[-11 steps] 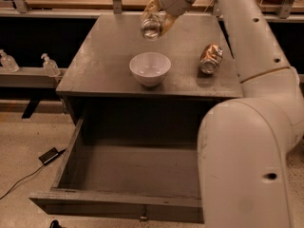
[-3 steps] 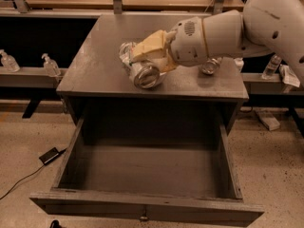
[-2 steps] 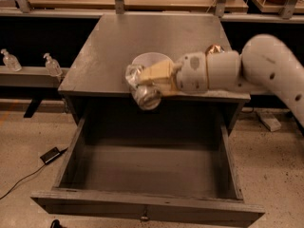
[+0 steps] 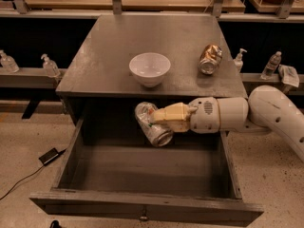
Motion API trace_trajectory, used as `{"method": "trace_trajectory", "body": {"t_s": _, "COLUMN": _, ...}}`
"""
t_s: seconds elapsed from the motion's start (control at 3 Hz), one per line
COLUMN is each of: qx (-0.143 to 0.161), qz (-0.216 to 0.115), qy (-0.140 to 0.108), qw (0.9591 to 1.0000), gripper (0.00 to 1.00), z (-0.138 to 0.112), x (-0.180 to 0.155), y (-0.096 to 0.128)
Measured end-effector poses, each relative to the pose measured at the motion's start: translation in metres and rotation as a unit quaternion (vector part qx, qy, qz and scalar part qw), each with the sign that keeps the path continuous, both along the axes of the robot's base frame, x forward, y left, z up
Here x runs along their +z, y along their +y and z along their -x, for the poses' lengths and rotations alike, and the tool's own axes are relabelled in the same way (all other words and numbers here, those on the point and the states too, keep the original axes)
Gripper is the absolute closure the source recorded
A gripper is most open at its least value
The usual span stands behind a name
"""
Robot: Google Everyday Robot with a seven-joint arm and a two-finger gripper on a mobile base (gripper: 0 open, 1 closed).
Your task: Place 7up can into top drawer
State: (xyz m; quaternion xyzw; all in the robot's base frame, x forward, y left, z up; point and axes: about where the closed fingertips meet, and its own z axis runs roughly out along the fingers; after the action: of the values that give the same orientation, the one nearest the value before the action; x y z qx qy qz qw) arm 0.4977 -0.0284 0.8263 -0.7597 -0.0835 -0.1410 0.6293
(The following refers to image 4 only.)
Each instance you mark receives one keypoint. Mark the white bowl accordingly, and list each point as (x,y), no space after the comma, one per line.
(149,68)

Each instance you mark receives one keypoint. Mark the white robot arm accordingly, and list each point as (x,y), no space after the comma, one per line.
(266,109)

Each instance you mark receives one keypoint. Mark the sanitizer bottle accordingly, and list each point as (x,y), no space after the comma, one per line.
(8,63)
(50,67)
(238,60)

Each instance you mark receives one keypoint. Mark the clear water bottle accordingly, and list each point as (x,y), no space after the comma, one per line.
(271,66)

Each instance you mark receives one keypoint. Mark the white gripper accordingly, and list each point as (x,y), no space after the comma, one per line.
(204,115)

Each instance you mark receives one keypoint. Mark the grey cabinet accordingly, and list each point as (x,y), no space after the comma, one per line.
(100,69)

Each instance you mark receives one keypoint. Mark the crushed orange soda can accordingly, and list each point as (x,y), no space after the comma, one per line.
(210,59)

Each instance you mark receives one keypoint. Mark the right sanitizer bottle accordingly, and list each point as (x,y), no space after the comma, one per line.
(238,60)

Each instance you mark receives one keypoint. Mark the open grey top drawer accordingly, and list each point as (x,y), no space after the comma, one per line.
(110,170)

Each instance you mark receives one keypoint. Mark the crumpled white packet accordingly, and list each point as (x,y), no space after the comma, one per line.
(288,75)

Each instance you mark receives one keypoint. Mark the black power adapter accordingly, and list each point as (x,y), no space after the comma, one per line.
(49,157)

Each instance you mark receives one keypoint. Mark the far left sanitizer bottle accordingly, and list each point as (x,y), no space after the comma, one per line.
(8,63)

